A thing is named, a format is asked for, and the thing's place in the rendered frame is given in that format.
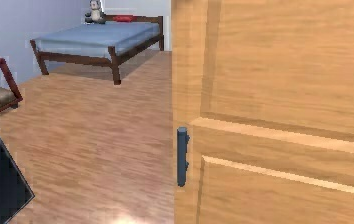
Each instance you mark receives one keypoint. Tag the light wooden room door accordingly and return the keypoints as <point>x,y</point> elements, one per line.
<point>278,100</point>

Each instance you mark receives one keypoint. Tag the red pillow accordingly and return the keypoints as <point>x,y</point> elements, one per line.
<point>122,18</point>

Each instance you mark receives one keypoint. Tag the grey teddy bear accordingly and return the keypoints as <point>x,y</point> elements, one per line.
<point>96,13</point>

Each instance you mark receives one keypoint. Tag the dark blue flat panel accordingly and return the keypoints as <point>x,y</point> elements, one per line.
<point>1,186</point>

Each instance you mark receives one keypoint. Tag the blue bed with brown frame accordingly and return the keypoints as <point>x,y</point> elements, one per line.
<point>98,40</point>

